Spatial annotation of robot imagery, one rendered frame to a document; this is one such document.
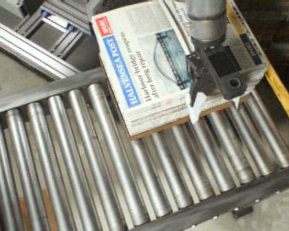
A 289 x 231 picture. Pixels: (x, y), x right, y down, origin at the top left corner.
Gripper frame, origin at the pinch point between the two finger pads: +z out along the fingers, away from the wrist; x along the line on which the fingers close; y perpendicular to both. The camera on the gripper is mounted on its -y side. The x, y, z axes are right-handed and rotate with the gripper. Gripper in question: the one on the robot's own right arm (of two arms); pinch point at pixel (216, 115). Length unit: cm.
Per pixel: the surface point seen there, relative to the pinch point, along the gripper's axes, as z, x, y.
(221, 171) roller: 22.8, -1.9, 2.2
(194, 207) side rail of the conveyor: 26.0, 9.4, -3.4
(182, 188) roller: 23.0, 10.5, 1.9
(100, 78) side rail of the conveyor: 2.3, 21.2, 37.0
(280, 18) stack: 18, -67, 68
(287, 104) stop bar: 15.2, -28.9, 11.1
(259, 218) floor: 101, -34, 28
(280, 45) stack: 38, -75, 77
